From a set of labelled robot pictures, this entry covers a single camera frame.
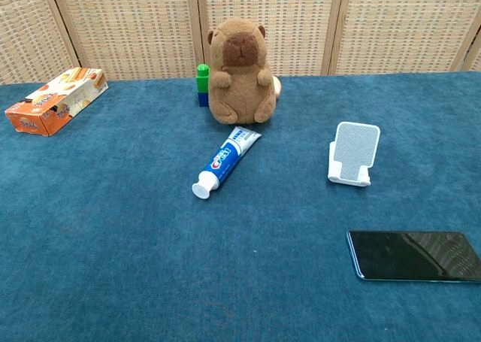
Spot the black smartphone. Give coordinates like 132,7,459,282
346,230,481,283

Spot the blue white toothpaste tube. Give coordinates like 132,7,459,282
191,126,263,200

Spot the white phone stand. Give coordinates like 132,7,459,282
327,121,381,188

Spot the brown capybara plush toy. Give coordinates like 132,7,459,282
207,17,276,126

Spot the green toy building block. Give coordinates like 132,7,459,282
195,63,210,94

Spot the blue velvet table cloth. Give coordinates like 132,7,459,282
0,71,481,342

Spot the woven rattan folding screen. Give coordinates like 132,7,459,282
0,0,481,86

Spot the orange biscuit box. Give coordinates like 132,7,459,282
5,67,110,137

